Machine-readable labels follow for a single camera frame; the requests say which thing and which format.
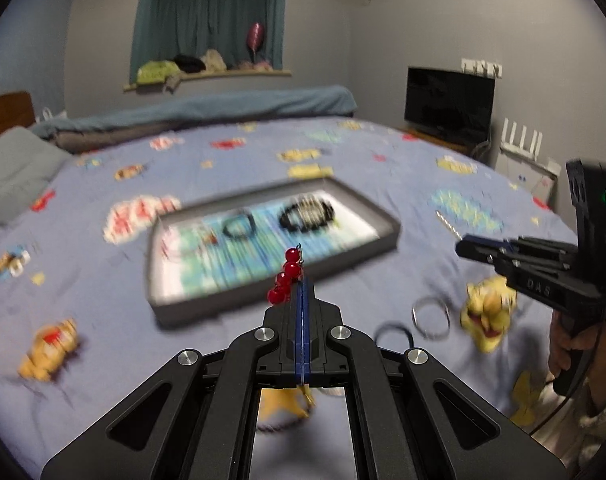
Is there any red and gold bead jewelry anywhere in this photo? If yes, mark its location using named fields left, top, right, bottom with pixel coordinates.
left=254, top=244, right=318, bottom=435

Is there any pearl bar hair clip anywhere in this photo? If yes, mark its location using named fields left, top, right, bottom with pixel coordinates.
left=435, top=210, right=463, bottom=240

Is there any black cord bracelet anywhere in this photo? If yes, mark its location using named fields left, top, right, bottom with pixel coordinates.
left=373, top=323, right=416, bottom=354

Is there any silver bangle ring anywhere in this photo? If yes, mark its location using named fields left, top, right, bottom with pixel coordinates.
left=410, top=296, right=453, bottom=340

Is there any right human hand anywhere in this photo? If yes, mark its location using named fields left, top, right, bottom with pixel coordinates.
left=547, top=316, right=606, bottom=411

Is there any printed paper sheet in tray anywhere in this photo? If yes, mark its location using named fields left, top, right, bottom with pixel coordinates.
left=149, top=188, right=380, bottom=304

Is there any grey shallow cardboard tray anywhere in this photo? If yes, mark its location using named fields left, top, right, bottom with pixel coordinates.
left=144, top=178, right=401, bottom=327

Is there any white wifi router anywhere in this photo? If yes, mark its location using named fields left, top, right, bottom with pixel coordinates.
left=500, top=118, right=543, bottom=162

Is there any black flat monitor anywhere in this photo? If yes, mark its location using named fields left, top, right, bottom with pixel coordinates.
left=404, top=67, right=495, bottom=144

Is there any blue folded blanket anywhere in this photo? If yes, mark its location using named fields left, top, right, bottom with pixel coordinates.
left=29, top=86, right=357, bottom=154

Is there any blue cartoon print bedsheet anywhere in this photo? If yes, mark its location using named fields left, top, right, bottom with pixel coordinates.
left=0, top=115, right=580, bottom=480

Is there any pink balloon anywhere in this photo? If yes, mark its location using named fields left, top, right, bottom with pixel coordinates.
left=245, top=22, right=265, bottom=62

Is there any green cloth on sill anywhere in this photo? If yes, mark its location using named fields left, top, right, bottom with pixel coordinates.
left=135, top=61, right=183, bottom=92

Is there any grey-blue pillow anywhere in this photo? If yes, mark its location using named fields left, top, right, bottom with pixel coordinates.
left=0, top=127, right=72, bottom=230

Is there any teal window curtain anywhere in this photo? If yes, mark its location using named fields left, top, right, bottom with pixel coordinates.
left=129, top=0, right=286, bottom=84

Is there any brown wooden headboard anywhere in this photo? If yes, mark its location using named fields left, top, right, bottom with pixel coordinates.
left=0, top=91, right=35, bottom=134

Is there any black bead bracelet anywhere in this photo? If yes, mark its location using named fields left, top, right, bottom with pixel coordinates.
left=278, top=193, right=337, bottom=233

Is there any dark teal bead bracelet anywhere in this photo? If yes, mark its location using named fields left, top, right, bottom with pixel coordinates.
left=221, top=210, right=259, bottom=241

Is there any white wall hook rack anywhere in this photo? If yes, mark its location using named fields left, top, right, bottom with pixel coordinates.
left=460, top=58, right=503, bottom=79

